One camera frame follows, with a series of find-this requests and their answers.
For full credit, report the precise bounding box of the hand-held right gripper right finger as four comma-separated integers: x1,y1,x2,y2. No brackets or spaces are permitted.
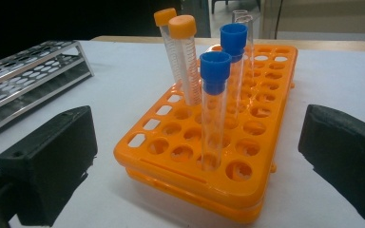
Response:
298,104,365,221

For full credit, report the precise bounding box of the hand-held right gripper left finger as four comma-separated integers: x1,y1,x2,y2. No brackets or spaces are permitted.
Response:
0,105,99,227

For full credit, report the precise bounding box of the metal test tube rack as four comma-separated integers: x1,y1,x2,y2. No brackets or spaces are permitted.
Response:
0,39,95,144

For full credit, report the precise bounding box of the orange plastic test tube rack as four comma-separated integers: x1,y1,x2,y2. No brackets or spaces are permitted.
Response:
113,43,298,224

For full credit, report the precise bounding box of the blue-capped glass test tube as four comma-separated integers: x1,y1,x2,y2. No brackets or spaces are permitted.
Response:
199,50,233,173
219,22,249,129

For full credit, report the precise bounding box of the orange-capped test tube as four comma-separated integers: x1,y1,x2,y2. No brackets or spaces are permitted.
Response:
153,8,188,93
167,14,202,106

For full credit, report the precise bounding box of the white table sheet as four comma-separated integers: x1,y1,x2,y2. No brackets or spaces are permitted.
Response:
0,40,365,228

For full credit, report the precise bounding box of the hanging black cable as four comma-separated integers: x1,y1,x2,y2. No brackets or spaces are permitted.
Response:
275,0,284,40

